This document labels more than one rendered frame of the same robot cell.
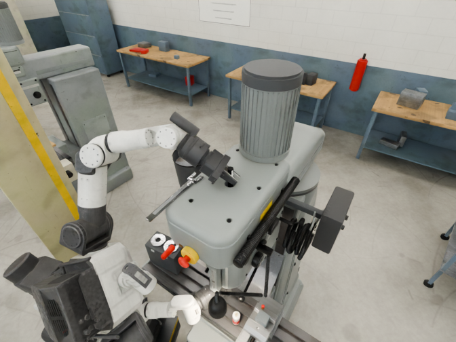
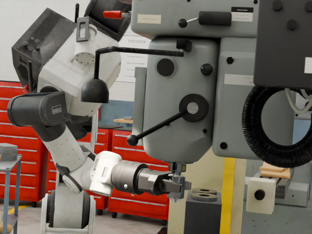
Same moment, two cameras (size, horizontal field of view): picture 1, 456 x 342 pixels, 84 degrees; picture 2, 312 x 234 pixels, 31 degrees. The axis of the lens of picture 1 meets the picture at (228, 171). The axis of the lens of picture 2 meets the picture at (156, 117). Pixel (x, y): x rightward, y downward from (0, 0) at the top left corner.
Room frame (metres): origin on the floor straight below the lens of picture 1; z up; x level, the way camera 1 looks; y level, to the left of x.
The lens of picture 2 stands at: (0.04, -1.39, 1.50)
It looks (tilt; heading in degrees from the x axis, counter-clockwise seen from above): 3 degrees down; 69
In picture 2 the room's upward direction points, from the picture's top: 4 degrees clockwise
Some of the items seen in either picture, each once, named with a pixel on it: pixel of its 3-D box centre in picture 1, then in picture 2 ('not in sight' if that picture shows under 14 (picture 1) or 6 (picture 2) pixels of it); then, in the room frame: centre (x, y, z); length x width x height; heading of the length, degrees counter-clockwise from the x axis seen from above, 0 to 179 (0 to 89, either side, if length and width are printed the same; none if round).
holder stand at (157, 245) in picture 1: (166, 252); (202, 220); (0.93, 0.39, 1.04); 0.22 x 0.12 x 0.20; 63
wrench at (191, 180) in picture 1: (175, 195); not in sight; (0.58, 0.17, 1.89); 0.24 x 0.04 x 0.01; 148
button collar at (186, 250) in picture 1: (189, 255); not in sight; (0.45, 0.12, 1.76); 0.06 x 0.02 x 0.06; 56
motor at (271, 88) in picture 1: (267, 112); not in sight; (0.85, -0.15, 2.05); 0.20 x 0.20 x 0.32
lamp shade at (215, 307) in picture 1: (217, 305); (95, 90); (0.42, 0.04, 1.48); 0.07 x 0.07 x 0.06
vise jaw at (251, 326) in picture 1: (256, 330); not in sight; (0.48, -0.15, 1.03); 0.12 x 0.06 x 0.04; 56
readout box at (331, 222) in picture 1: (334, 220); (309, 35); (0.71, -0.45, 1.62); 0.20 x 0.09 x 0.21; 146
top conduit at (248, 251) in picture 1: (270, 214); not in sight; (0.59, -0.15, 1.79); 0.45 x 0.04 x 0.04; 146
